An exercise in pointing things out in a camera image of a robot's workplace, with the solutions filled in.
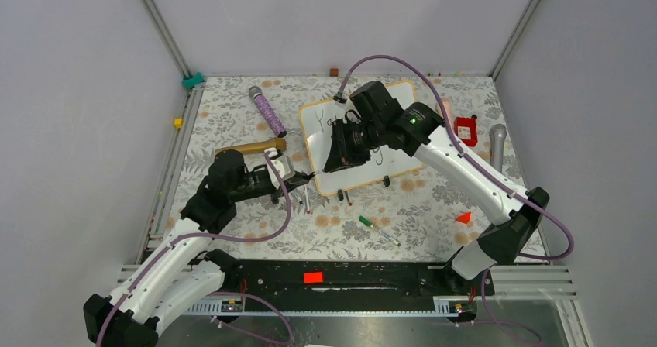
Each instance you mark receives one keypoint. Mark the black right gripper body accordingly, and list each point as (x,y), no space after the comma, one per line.
(365,135)

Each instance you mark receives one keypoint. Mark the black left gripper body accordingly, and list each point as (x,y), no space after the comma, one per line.
(256,187)

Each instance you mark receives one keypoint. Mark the yellow framed whiteboard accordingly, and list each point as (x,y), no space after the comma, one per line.
(316,119)

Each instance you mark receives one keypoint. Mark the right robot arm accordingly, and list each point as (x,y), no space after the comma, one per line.
(513,211)

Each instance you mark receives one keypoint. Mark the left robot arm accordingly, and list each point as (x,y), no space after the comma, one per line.
(139,310)

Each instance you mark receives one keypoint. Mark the magenta capped white marker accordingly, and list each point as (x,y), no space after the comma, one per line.
(307,203)

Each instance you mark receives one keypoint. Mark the green capped white marker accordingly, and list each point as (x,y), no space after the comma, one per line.
(370,224)

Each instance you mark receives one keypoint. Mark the purple glitter microphone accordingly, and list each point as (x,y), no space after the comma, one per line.
(270,116)

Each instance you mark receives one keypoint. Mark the red tape label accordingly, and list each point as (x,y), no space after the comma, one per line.
(313,277)

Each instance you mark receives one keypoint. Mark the floral table mat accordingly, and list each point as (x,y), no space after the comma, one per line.
(419,209)

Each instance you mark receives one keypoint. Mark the pink beige microphone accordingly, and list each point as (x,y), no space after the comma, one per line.
(444,108)

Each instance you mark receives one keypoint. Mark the red box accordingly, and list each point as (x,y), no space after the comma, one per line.
(466,130)

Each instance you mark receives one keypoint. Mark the teal corner clip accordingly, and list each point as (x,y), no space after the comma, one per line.
(192,81)

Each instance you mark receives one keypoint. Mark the red triangular block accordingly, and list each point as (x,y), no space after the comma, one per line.
(464,218)

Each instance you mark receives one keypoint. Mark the silver microphone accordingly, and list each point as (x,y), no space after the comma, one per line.
(498,135)

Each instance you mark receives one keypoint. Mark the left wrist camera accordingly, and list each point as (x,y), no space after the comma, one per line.
(279,167)

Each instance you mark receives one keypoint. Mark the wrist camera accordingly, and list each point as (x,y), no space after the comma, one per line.
(279,167)
(338,97)

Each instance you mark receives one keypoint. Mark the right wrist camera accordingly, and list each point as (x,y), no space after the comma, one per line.
(338,97)

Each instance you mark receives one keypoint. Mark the whiteboard wire stand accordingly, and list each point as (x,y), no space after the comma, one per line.
(376,187)

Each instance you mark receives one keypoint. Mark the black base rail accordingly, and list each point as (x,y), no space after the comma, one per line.
(257,285)

